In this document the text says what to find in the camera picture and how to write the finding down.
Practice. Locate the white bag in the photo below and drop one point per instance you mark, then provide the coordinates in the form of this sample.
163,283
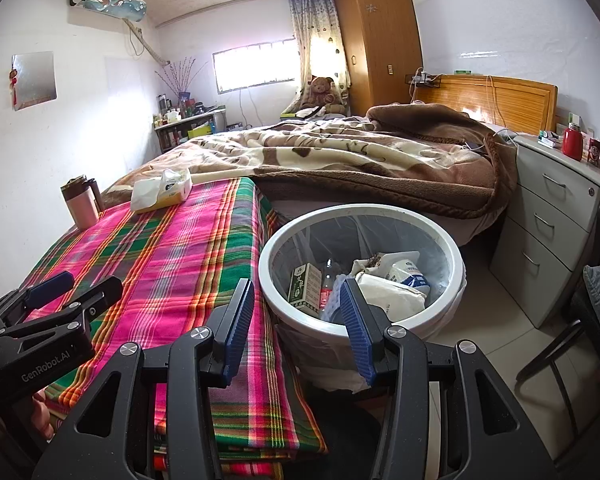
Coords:
390,300

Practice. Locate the wooden wardrobe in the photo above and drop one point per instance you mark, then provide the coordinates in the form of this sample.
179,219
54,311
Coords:
380,45

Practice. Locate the yellow green box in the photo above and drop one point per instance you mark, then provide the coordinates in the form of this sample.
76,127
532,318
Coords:
201,132

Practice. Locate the person's left hand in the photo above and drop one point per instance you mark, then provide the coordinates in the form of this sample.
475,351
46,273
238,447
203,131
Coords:
44,417

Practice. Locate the wooden bed headboard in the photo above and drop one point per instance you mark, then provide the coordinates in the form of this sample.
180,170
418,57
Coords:
510,100

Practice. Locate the dried branch bouquet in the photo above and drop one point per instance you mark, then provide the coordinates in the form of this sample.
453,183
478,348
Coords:
182,77

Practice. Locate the clear plastic bottle red label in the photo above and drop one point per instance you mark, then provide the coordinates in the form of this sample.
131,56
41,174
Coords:
330,285

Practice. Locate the power strip with plugs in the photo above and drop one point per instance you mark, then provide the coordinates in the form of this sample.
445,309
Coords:
422,79

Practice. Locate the red flask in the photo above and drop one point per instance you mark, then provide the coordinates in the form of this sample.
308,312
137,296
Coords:
572,145

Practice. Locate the yellow tissue pack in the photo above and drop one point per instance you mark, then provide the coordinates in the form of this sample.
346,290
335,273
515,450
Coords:
155,195

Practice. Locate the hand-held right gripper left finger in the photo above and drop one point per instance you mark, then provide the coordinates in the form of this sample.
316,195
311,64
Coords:
240,330

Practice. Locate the plaid pink green blanket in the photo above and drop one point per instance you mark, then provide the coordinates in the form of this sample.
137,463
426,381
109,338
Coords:
180,240

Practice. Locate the small storage shelf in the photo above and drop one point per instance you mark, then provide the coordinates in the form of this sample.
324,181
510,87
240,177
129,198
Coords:
172,135

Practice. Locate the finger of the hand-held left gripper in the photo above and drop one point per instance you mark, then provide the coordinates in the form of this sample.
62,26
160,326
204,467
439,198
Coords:
50,285
80,300

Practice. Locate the patterned window curtain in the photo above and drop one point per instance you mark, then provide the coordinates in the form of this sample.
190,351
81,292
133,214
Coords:
312,25

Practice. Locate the brown cream fleece blanket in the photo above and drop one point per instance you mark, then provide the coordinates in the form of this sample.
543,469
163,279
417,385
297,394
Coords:
380,170

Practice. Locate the green cream carton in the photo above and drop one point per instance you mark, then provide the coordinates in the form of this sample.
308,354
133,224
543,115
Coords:
305,287

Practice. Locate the grey drawer nightstand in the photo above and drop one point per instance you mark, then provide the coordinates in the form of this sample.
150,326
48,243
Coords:
545,220

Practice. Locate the white trash bin with liner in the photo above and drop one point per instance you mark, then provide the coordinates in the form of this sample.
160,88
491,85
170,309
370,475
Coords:
415,240

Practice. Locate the red hanging ornament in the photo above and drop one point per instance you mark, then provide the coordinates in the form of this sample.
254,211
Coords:
13,85

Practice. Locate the pink mug with brown lid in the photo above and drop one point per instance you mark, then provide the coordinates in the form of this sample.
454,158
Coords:
82,210

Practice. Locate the black metal chair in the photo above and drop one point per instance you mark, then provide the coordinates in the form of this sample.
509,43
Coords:
555,355

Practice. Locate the cluster of small bottles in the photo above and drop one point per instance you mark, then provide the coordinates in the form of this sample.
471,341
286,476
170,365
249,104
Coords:
180,112

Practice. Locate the brown teddy bear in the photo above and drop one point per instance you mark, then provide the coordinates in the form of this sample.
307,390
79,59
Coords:
322,91

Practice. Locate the air conditioner pipe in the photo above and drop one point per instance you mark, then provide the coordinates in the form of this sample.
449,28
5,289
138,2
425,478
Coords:
147,47

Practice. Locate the white yogurt cup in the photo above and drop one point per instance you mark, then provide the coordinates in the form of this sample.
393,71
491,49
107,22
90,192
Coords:
405,272

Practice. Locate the silver wall sheet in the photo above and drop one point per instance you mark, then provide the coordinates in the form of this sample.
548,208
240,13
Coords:
35,80

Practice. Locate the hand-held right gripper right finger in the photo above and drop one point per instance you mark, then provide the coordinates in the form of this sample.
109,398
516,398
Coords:
355,330

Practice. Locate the green white small box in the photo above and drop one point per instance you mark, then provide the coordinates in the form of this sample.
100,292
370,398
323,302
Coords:
550,139

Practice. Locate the bright window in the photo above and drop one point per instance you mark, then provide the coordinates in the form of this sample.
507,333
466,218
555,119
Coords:
252,67

